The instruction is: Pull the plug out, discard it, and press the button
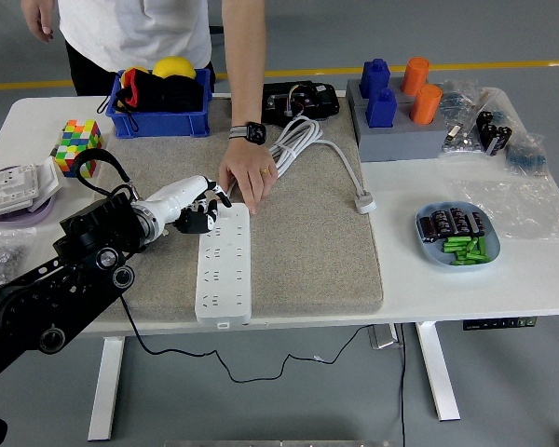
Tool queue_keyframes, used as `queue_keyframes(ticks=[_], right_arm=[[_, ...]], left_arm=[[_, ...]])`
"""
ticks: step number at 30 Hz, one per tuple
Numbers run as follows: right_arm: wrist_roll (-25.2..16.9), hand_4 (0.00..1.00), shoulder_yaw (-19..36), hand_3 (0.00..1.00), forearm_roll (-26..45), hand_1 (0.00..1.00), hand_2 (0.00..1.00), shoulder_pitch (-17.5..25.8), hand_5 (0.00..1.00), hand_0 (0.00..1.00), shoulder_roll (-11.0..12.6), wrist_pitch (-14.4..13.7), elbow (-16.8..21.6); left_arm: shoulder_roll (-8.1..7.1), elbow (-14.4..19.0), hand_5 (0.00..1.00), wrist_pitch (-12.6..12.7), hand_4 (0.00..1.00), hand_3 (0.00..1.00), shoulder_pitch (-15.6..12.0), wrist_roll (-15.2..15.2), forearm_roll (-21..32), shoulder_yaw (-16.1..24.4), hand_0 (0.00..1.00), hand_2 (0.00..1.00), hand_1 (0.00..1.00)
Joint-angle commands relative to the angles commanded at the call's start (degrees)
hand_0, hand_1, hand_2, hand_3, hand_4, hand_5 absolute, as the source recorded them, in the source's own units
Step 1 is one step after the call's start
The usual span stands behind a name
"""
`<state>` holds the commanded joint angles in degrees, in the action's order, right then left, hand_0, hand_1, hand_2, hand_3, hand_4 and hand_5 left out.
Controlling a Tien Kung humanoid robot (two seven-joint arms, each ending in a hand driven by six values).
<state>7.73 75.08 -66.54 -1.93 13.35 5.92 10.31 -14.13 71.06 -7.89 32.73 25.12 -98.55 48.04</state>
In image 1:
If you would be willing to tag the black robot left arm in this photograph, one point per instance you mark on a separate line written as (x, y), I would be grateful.
(88, 233)

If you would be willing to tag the large yellow ball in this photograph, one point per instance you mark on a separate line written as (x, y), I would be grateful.
(172, 67)

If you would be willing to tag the blue plastic bin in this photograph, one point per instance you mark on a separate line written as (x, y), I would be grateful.
(158, 125)

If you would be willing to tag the black capacitor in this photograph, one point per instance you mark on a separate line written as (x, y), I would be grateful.
(441, 222)
(429, 229)
(476, 223)
(459, 220)

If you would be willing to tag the white switch panel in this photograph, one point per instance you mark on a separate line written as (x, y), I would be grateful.
(49, 181)

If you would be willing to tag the purple plate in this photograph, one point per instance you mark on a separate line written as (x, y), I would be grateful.
(28, 218)

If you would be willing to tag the orange cylinder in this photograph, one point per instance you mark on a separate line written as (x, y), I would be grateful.
(414, 77)
(425, 104)

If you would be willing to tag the grey-brown mat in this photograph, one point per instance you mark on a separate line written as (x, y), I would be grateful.
(307, 256)

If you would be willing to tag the clear bag of blue components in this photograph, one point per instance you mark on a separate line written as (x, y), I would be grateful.
(459, 100)
(526, 156)

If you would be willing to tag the grey block holder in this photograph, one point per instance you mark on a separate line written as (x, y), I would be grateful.
(400, 142)
(354, 90)

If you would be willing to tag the person's right hand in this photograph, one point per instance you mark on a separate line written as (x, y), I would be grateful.
(37, 18)

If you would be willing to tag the black cloth pouch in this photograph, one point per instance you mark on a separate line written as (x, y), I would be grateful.
(177, 95)

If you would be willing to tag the person's left hand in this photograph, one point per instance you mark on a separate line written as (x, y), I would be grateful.
(249, 167)

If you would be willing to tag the person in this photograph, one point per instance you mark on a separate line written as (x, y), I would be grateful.
(135, 32)

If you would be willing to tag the person's left forearm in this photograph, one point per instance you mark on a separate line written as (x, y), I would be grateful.
(244, 65)

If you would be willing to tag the clear bag of black capacitors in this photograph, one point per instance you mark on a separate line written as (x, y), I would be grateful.
(494, 132)

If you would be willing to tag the white table leg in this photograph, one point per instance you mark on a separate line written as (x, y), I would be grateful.
(104, 386)
(440, 372)

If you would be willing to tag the black electronic device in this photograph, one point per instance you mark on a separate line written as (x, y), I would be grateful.
(317, 100)

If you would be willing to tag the blue block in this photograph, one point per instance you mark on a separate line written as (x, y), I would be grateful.
(375, 77)
(381, 109)

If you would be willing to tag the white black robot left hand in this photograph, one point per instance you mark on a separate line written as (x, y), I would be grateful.
(177, 198)

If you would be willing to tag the empty clear plastic bag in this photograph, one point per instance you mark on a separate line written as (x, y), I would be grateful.
(517, 209)

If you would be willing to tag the green battery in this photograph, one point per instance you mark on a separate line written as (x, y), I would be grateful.
(456, 240)
(466, 262)
(472, 246)
(454, 247)
(470, 256)
(482, 247)

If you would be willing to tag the light blue tray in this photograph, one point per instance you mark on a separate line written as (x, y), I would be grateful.
(431, 253)

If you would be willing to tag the white power strip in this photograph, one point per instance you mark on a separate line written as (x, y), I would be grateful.
(223, 279)

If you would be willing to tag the colourful puzzle cube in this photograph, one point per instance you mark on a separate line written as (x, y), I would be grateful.
(79, 137)

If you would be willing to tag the small yellow ball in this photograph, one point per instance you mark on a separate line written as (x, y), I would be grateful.
(137, 72)

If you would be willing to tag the clear bag of metal parts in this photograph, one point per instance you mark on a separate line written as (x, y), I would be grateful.
(463, 139)

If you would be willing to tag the black table control panel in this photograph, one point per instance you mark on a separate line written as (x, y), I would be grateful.
(498, 324)

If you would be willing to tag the black smartwatch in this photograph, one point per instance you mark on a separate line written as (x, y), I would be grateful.
(254, 132)

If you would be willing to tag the silver metal bracket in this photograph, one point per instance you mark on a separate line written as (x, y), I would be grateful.
(382, 337)

